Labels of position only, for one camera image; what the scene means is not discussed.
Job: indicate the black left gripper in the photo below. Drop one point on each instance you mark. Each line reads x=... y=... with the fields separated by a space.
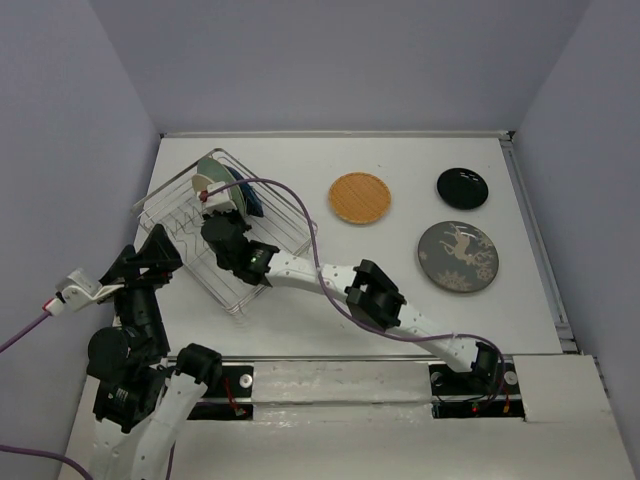
x=158 y=249

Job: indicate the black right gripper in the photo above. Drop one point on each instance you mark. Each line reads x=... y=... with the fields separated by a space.
x=234 y=214

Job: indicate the dark blue plate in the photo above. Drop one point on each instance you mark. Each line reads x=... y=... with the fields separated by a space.
x=246 y=201

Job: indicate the cream and black plate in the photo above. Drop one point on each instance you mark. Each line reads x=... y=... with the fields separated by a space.
x=199 y=182

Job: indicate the teal flower plate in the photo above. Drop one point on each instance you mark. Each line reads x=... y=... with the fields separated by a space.
x=216 y=171

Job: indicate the orange woven plate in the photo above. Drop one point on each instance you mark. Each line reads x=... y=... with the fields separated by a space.
x=359 y=198

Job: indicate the grey deer plate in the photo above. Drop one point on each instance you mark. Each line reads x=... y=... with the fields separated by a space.
x=458 y=257

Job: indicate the glossy black plate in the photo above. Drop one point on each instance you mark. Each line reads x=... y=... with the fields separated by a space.
x=462 y=188

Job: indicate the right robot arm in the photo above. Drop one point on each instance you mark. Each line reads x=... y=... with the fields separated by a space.
x=364 y=294

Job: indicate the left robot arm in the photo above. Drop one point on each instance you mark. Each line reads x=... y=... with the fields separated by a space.
x=141 y=405

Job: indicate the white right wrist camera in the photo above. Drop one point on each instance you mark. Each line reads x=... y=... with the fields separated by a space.
x=215 y=198

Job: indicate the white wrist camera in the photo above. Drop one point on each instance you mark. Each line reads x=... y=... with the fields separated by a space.
x=76 y=291
x=215 y=198

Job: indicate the metal wire dish rack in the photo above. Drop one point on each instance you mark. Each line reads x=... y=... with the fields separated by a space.
x=175 y=206

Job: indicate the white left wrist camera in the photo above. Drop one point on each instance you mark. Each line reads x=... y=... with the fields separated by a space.
x=76 y=291

